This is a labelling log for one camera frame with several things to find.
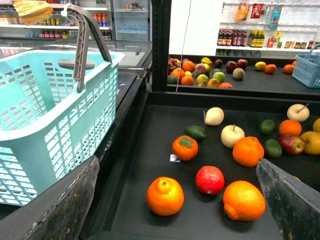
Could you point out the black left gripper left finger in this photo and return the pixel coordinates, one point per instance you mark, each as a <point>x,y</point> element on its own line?
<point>59,212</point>

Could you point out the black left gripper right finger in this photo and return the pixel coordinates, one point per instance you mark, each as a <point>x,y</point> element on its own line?
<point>295,206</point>

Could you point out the light blue shopping basket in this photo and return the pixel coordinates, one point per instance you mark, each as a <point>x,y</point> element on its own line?
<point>47,126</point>

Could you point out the grey basket handle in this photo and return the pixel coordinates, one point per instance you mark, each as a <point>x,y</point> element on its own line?
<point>86,25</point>

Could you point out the orange tangerine front right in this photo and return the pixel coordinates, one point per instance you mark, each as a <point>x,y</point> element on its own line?
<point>243,201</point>

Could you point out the orange tangerine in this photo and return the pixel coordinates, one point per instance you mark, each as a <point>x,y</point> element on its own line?
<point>165,196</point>
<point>243,201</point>

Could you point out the red apple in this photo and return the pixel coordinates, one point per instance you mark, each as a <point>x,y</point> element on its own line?
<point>292,144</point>

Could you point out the yellow orange apple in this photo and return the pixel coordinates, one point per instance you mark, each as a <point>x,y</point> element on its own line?
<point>312,142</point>

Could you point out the green avocado middle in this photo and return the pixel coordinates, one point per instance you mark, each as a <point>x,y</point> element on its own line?
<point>272,149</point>

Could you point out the large orange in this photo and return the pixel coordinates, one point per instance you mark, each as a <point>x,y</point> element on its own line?
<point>247,151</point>

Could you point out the small orange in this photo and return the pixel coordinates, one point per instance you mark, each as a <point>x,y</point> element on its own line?
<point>290,126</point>

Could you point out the green lime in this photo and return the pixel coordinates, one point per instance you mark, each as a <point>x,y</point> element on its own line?
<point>267,127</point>

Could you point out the red pomegranate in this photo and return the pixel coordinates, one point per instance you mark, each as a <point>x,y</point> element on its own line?
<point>209,180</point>

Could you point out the cream pear with stem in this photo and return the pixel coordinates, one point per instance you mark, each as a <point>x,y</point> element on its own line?
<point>298,112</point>

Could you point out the cream round pear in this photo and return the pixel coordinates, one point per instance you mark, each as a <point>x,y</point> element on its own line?
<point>230,134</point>

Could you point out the orange tangerine front left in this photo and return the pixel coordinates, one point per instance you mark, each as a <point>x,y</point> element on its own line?
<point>165,196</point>

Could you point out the cream pear lying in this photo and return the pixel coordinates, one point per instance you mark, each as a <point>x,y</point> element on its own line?
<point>214,116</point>

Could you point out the dark green avocado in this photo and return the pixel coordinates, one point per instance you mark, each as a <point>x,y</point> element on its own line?
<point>196,132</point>

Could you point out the orange persimmon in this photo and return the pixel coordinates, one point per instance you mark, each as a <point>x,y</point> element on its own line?
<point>185,148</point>

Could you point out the small blue basket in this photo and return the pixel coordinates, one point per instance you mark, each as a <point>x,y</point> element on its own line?
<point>307,68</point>

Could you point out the white zip tie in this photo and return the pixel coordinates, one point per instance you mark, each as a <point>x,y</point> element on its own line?
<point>64,12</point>

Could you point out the yellow cloth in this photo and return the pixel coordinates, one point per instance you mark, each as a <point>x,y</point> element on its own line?
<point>32,11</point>

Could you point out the black shelf post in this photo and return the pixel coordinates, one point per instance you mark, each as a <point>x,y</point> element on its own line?
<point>161,19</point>

